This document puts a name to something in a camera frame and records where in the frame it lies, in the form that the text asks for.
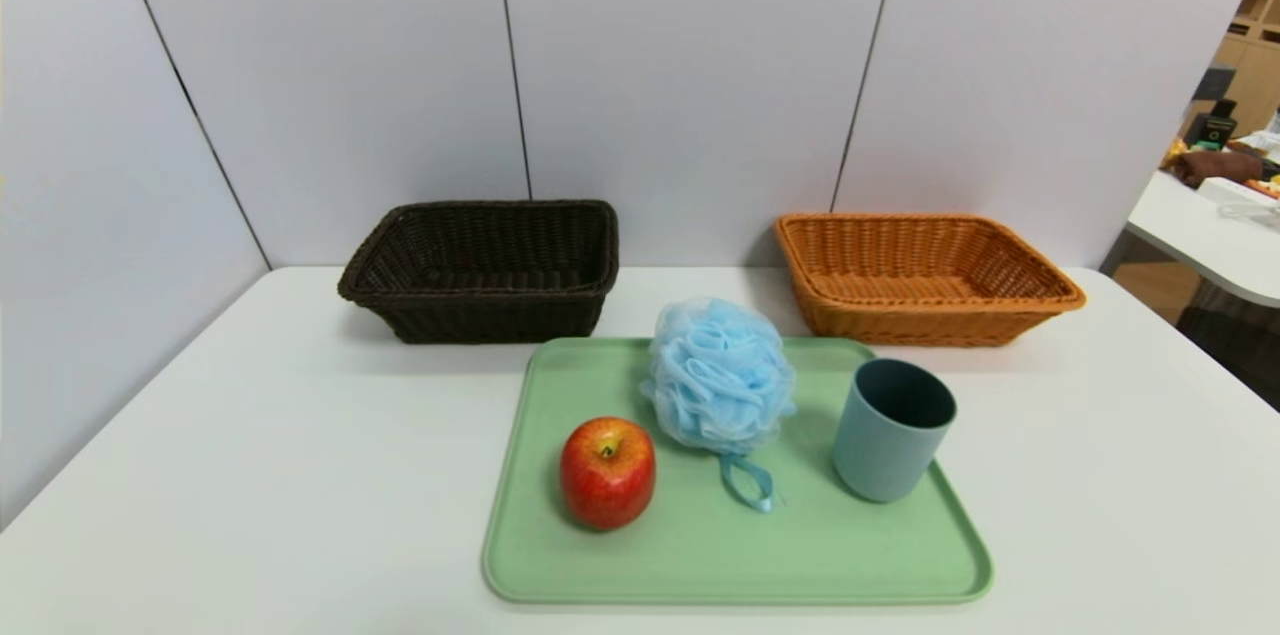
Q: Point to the white side table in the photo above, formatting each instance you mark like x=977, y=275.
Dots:
x=1200, y=235

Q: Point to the light blue mesh bath pouf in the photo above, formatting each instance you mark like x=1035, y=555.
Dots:
x=715, y=375

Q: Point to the blue-grey plastic cup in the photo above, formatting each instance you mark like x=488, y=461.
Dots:
x=880, y=455

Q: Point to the white flat box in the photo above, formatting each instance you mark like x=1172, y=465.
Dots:
x=1225, y=188

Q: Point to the red apple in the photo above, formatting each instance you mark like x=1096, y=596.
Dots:
x=607, y=480

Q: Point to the black device with green mark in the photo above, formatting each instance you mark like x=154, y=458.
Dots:
x=1215, y=130

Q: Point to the brown cloth bundle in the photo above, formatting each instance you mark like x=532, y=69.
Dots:
x=1215, y=165

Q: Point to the dark grey panel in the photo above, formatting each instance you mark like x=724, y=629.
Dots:
x=1215, y=82

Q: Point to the wooden shelf unit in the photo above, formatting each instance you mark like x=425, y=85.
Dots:
x=1255, y=75

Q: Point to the dark brown wicker basket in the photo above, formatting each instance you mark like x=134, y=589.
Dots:
x=480, y=315

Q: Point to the orange wicker basket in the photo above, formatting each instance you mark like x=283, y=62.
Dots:
x=900, y=325

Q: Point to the light green plastic tray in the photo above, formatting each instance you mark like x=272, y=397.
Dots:
x=700, y=555

